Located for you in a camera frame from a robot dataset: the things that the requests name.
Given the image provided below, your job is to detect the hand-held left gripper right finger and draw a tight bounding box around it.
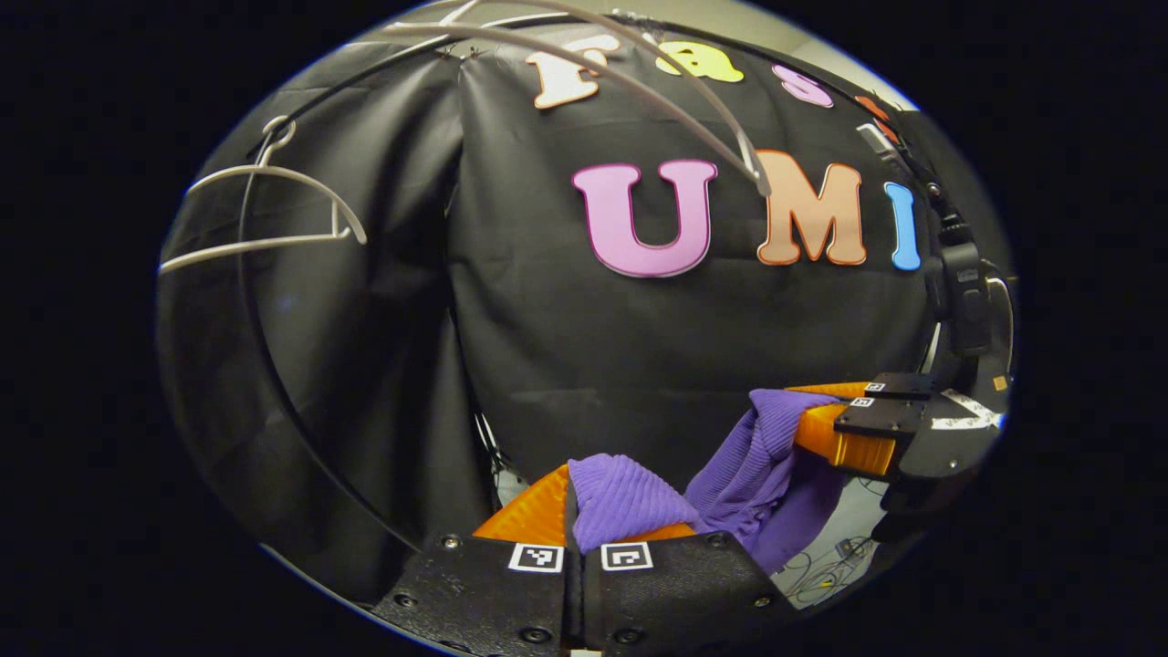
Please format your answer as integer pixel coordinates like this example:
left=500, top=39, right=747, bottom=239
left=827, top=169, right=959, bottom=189
left=584, top=520, right=799, bottom=657

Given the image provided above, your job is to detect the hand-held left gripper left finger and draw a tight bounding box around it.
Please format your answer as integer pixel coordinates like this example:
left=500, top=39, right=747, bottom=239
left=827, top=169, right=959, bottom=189
left=370, top=464, right=576, bottom=657

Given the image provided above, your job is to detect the purple corduroy shirt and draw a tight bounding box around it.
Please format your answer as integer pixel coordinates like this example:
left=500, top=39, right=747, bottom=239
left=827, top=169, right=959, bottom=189
left=568, top=388, right=850, bottom=576

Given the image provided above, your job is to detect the white hanger with knotted hook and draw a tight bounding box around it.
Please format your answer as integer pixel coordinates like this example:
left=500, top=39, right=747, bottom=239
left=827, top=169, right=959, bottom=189
left=379, top=0, right=772, bottom=197

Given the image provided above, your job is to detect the black clothes rack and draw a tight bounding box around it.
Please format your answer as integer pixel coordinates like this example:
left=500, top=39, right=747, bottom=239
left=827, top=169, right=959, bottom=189
left=214, top=9, right=950, bottom=553

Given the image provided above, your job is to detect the white plain hanger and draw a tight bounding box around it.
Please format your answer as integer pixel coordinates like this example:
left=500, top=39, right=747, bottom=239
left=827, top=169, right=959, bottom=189
left=157, top=117, right=368, bottom=276

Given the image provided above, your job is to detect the black backdrop cloth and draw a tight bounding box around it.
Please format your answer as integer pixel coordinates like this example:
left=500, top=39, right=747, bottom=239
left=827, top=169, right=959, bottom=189
left=155, top=18, right=959, bottom=608

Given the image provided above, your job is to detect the black floor cable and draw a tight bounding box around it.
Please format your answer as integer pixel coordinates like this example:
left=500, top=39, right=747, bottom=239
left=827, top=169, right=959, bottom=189
left=780, top=534, right=881, bottom=603

